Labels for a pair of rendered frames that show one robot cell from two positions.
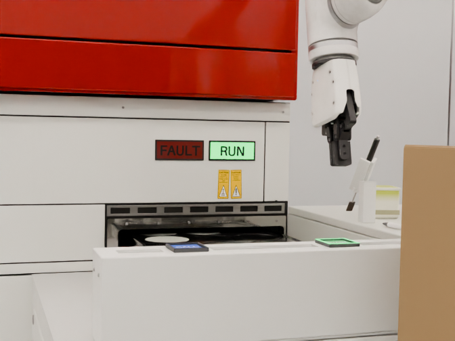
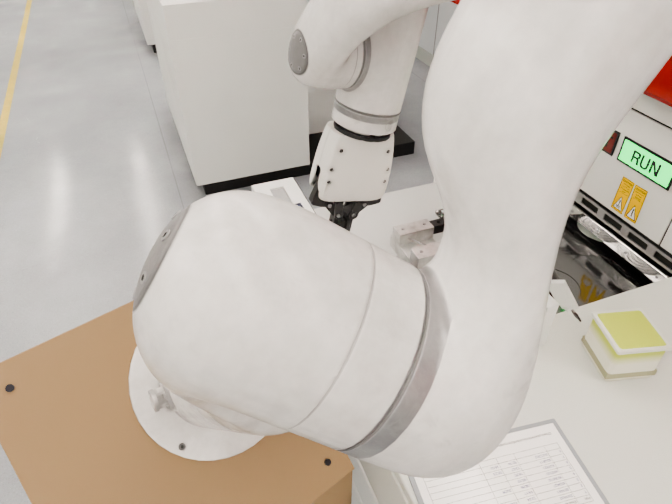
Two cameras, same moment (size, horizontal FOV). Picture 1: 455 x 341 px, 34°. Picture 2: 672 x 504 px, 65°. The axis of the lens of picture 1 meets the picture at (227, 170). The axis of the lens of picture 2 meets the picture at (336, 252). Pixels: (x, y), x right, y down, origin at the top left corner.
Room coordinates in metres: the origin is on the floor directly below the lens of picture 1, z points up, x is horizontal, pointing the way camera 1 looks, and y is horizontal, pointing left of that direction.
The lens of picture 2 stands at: (1.19, -0.81, 1.57)
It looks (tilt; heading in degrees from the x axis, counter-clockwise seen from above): 39 degrees down; 87
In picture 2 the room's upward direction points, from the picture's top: straight up
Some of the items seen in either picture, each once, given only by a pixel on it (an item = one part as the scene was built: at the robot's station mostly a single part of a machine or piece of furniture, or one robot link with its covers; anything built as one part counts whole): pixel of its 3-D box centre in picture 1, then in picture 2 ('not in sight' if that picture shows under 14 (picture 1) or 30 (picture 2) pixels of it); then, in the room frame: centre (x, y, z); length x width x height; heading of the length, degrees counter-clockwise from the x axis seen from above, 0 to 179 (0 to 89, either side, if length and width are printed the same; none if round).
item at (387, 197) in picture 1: (379, 201); (622, 345); (1.62, -0.33, 1.00); 0.07 x 0.07 x 0.07; 3
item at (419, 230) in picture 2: not in sight; (413, 231); (1.40, 0.08, 0.89); 0.08 x 0.03 x 0.03; 18
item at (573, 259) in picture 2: (212, 239); (560, 240); (1.70, 0.03, 0.90); 0.34 x 0.34 x 0.01; 18
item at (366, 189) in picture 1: (363, 189); (553, 305); (1.53, -0.28, 1.03); 0.06 x 0.04 x 0.13; 18
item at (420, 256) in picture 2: not in sight; (431, 254); (1.43, 0.00, 0.89); 0.08 x 0.03 x 0.03; 18
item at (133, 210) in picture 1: (198, 209); (590, 205); (1.76, 0.07, 0.96); 0.44 x 0.01 x 0.02; 108
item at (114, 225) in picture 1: (199, 236); (579, 231); (1.75, 0.06, 0.89); 0.44 x 0.02 x 0.10; 108
